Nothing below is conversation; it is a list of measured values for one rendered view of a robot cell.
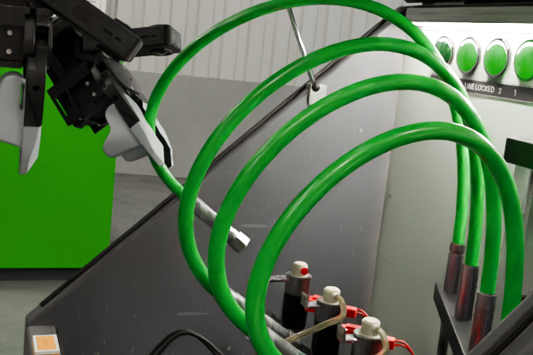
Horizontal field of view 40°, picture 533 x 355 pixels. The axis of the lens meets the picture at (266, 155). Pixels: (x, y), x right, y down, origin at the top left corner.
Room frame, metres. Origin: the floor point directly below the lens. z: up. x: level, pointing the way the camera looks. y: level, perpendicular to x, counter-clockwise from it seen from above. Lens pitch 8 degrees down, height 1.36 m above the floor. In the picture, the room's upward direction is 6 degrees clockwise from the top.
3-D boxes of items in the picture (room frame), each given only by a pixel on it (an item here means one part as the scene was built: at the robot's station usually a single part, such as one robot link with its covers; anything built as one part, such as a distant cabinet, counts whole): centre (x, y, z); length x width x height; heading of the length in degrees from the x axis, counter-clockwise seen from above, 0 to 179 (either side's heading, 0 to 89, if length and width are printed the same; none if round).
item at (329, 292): (0.69, -0.08, 1.12); 0.02 x 0.02 x 0.03
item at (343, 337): (0.61, -0.09, 1.13); 0.03 x 0.02 x 0.01; 111
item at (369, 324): (0.62, -0.11, 1.12); 0.02 x 0.02 x 0.03
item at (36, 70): (0.64, 0.21, 1.32); 0.05 x 0.02 x 0.09; 21
